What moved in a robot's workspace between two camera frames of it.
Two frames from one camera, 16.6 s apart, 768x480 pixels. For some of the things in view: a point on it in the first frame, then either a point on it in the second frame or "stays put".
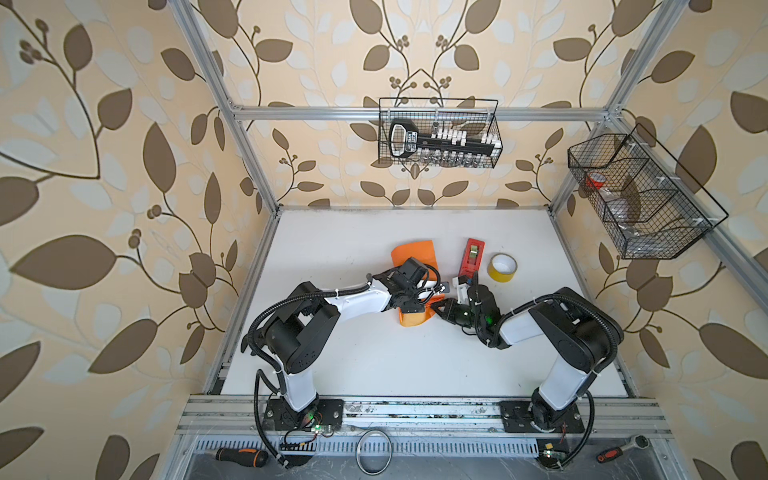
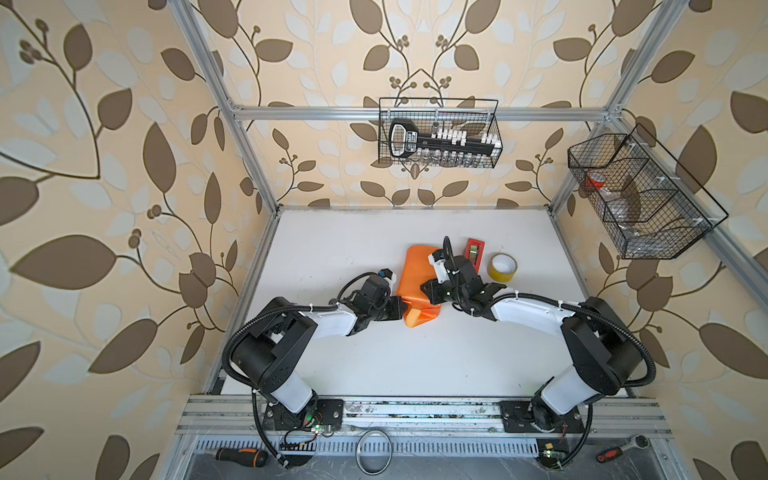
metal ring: (391, 454) stays put
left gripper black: (414, 305) to (399, 312)
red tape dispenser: (471, 259) stays put
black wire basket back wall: (439, 132) stays put
